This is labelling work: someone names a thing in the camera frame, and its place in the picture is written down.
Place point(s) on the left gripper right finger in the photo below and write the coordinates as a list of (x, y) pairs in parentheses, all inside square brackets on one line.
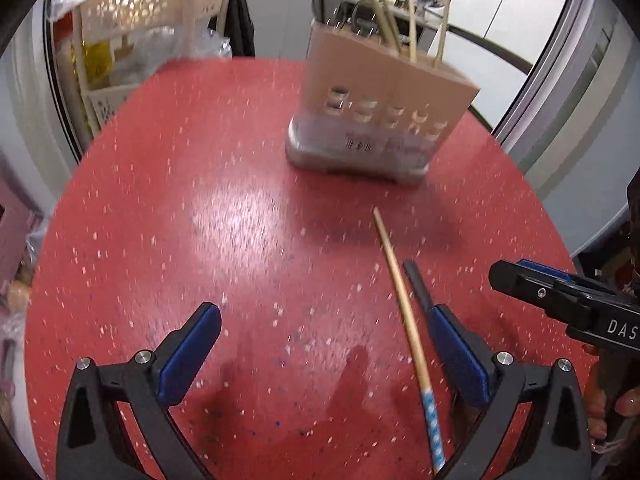
[(553, 441)]

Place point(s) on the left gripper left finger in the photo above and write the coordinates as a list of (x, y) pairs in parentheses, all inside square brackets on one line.
[(93, 442)]

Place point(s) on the blue patterned bamboo chopstick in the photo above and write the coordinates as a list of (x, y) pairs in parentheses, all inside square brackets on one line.
[(415, 345)]

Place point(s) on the bamboo chopstick crossing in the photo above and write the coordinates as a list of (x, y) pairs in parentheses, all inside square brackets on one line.
[(412, 30), (387, 24)]

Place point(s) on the bamboo chopstick pair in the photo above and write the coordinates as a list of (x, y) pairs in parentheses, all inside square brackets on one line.
[(442, 34)]

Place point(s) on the right hand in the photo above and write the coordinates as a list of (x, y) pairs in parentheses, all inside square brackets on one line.
[(597, 403)]

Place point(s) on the silver refrigerator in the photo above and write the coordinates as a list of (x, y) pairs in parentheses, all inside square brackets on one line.
[(573, 130)]

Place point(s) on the beige plastic utensil holder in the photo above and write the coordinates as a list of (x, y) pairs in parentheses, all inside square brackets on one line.
[(365, 109)]

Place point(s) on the beige perforated storage rack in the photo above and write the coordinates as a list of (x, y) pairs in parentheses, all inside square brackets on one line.
[(117, 44)]

